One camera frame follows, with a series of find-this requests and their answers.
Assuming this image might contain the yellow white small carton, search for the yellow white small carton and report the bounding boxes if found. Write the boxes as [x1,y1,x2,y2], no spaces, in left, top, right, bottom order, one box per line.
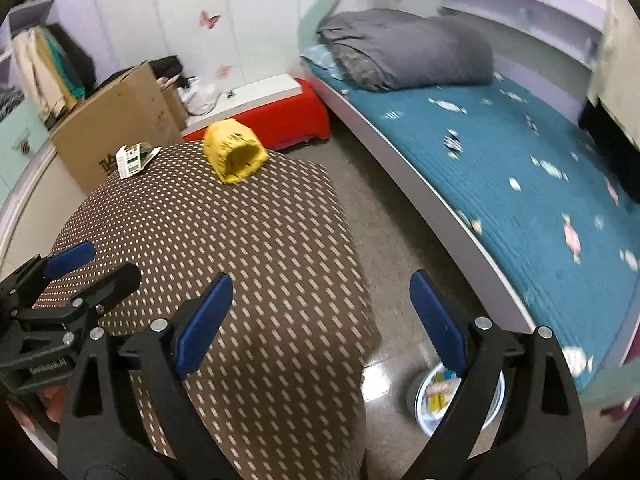
[425,370,461,416]

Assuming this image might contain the operator left hand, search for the operator left hand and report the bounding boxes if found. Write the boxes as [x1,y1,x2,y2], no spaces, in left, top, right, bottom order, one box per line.
[6,384,68,431]

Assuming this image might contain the blue plastic basin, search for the blue plastic basin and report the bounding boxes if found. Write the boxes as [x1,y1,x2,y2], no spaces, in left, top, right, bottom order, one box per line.
[406,361,508,438]

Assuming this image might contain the white medicine box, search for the white medicine box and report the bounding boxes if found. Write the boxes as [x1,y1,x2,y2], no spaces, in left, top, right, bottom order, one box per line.
[116,142,162,180]

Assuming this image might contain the brown cardboard box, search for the brown cardboard box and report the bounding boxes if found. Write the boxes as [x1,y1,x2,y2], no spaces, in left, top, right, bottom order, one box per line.
[52,63,181,194]

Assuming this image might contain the yellow crumpled bag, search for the yellow crumpled bag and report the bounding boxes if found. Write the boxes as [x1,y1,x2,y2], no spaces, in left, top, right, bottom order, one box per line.
[203,118,269,184]

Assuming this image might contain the teal candy-print mattress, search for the teal candy-print mattress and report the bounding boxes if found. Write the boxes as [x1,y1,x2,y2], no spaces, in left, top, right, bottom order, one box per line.
[314,67,639,390]

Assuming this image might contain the red and white box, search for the red and white box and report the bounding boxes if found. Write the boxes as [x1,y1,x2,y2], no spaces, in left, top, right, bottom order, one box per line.
[181,74,330,151]

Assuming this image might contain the hanging beige black clothes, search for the hanging beige black clothes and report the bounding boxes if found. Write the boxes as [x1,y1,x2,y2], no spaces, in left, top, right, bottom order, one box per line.
[578,0,640,200]

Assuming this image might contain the grey folded duvet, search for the grey folded duvet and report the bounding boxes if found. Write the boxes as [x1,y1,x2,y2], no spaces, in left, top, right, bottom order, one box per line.
[317,9,494,92]

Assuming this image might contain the white shelf unit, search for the white shelf unit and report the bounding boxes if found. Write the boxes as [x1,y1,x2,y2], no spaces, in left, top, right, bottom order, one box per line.
[437,0,614,72]

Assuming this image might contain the white bed frame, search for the white bed frame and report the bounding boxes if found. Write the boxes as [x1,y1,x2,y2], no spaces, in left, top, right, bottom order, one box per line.
[297,0,640,411]

